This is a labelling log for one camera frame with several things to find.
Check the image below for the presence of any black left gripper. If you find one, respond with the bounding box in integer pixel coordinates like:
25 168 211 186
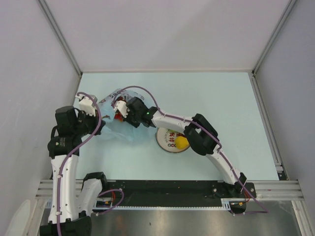
73 108 105 137

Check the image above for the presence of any red fake cherry bunch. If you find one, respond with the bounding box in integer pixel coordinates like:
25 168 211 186
114 97 126 121

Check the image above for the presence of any light blue printed plastic bag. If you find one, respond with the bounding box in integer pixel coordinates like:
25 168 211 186
98 88 157 144

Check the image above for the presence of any round printed white plate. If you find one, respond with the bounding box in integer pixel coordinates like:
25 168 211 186
156 128 190 153

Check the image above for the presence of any yellow fake fruit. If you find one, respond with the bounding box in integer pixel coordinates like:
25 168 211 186
175 136 190 150

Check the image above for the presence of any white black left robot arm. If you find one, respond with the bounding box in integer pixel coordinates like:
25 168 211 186
39 106 109 236

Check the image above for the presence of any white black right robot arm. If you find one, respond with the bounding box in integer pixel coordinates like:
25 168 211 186
115 97 247 197

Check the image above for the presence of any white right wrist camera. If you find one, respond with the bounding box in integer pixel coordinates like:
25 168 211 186
114 100 129 118

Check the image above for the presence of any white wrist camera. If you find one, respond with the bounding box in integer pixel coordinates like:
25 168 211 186
75 95 97 117
114 100 129 118

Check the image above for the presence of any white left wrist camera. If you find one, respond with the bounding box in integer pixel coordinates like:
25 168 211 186
75 95 97 117

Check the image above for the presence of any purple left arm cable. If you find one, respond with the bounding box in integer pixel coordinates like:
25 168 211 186
54 91 125 236

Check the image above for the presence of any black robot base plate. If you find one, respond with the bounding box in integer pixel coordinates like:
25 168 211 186
96 180 256 213

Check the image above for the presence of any white slotted cable duct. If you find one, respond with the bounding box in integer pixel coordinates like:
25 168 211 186
221 199 231 211

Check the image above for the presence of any aluminium frame rail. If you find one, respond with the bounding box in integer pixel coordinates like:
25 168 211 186
252 180 304 201

